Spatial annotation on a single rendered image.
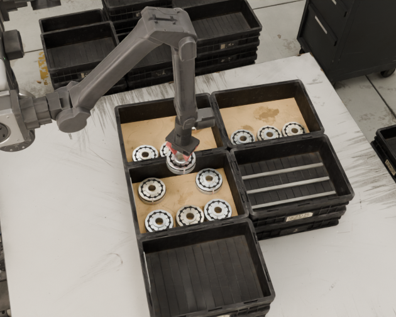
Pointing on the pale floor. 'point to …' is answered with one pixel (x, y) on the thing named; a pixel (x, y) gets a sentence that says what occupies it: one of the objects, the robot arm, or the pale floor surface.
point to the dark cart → (356, 36)
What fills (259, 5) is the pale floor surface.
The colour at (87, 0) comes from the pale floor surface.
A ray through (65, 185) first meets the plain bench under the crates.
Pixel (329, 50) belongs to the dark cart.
